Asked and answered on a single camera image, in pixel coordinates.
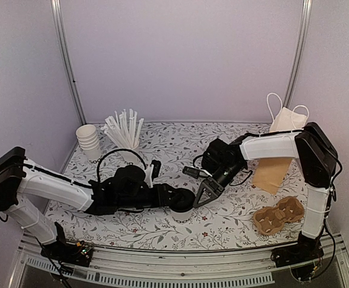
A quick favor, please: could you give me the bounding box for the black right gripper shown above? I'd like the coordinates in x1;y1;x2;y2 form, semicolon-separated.
192;162;245;208

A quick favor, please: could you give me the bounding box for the white paper coffee cup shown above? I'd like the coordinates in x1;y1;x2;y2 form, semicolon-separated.
170;210;192;224

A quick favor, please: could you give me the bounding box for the black cup lid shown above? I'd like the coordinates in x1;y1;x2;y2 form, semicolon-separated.
173;191;195;212

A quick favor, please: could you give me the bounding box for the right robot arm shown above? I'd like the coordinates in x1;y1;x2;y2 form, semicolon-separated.
193;122;342;262

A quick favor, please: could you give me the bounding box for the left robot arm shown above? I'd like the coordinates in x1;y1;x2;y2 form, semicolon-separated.
0;146;195;260

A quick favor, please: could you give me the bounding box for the floral tablecloth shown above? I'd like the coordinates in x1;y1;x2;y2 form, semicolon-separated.
45;122;307;251

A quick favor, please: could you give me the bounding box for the brown paper bag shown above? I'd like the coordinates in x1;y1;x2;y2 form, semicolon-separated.
252;105;309;195

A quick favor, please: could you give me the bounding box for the brown cardboard cup carrier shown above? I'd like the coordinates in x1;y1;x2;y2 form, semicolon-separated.
253;196;305;236

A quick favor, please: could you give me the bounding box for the bundle of wrapped white straws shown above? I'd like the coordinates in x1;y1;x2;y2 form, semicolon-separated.
100;109;145;150

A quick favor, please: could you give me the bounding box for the stack of white paper cups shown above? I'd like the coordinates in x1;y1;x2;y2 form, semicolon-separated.
76;124;101;161

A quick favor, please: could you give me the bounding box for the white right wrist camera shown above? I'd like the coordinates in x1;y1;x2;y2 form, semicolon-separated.
182;166;212;179

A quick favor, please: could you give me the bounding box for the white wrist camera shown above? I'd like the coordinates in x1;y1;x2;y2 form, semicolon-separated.
145;160;161;188
182;166;212;179

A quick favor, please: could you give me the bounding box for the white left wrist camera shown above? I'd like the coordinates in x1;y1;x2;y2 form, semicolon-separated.
145;160;161;188

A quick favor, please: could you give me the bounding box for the aluminium front rail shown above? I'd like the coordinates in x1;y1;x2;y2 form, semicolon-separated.
8;233;349;287

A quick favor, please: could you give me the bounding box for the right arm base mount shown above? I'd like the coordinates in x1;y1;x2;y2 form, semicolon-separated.
270;233;324;281

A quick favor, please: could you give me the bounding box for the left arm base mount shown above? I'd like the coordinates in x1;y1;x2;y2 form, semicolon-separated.
41;222;94;272

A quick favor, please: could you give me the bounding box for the left aluminium frame post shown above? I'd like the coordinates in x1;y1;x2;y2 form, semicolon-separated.
50;0;87;125

